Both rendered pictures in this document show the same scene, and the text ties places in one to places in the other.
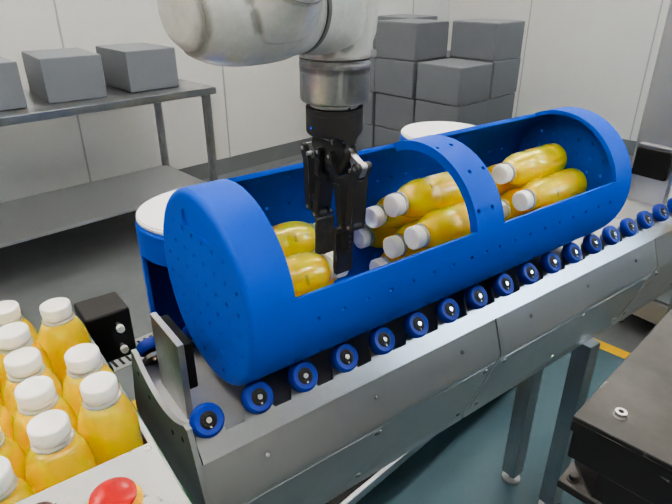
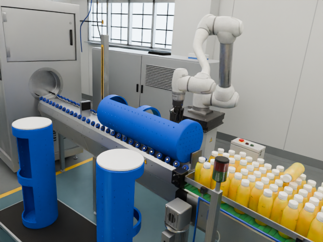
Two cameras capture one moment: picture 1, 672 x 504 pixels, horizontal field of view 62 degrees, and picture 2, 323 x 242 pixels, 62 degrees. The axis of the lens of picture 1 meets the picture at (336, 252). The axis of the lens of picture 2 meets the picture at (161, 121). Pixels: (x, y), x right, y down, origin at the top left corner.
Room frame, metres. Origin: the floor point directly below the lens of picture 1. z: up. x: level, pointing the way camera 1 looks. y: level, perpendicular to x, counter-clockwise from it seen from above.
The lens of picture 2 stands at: (1.17, 1.74, 1.76)
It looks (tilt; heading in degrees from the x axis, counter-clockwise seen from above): 18 degrees down; 259
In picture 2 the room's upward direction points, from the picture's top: 4 degrees clockwise
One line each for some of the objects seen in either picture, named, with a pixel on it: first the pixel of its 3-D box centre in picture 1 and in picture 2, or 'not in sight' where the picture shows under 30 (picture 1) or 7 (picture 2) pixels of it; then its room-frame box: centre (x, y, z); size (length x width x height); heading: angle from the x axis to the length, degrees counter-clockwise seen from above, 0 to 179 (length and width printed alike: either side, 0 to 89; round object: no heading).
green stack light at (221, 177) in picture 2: not in sight; (219, 174); (0.70, 0.75, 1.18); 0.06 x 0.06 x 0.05
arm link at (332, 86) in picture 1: (334, 82); (178, 95); (0.74, 0.00, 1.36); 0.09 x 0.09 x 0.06
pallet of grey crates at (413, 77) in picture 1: (424, 98); not in sight; (4.65, -0.72, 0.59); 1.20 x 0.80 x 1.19; 44
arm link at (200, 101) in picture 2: not in sight; (203, 93); (0.38, -0.51, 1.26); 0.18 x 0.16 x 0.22; 143
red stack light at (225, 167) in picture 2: not in sight; (221, 164); (0.70, 0.75, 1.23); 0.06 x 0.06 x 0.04
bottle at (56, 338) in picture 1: (69, 362); (200, 173); (0.66, 0.38, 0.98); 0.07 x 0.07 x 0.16
